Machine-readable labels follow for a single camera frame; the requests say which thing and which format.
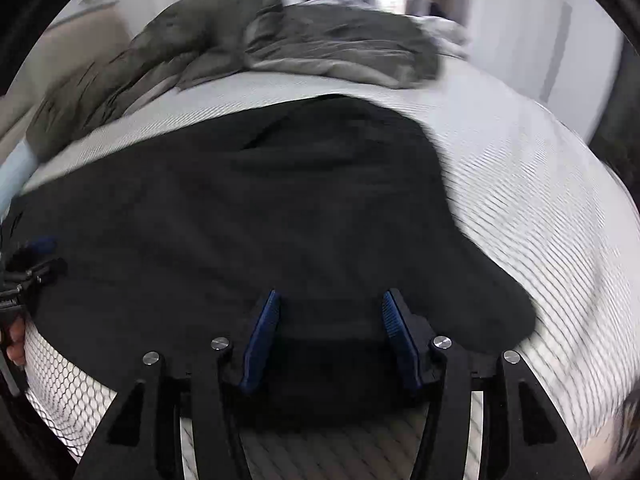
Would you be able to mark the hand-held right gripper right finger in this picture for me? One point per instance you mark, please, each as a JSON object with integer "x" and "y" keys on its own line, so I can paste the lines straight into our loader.
{"x": 397, "y": 340}

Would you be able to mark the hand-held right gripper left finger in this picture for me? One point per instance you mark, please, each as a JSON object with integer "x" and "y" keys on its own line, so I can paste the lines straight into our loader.
{"x": 260, "y": 345}

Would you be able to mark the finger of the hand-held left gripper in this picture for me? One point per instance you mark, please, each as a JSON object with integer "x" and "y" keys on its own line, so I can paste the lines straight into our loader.
{"x": 41, "y": 247}
{"x": 47, "y": 270}

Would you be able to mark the black pants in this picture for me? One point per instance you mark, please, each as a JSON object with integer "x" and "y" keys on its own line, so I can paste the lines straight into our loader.
{"x": 250, "y": 210}

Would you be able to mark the person's left hand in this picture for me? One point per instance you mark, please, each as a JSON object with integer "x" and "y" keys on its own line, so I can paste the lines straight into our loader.
{"x": 16, "y": 342}

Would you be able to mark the light blue pillow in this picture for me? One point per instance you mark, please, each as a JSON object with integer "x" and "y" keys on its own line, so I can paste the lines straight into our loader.
{"x": 15, "y": 170}

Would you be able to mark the white honeycomb patterned mattress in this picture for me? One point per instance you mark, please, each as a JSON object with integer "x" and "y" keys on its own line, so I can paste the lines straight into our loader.
{"x": 525, "y": 200}

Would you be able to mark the beige padded headboard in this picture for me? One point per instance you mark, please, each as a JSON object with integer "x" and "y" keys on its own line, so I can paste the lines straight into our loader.
{"x": 75, "y": 45}

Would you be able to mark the grey duvet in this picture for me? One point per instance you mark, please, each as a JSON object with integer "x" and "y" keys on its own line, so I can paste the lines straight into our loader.
{"x": 325, "y": 45}

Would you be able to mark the white wardrobe door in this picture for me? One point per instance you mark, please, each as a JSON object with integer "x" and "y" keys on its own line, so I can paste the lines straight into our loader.
{"x": 525, "y": 35}

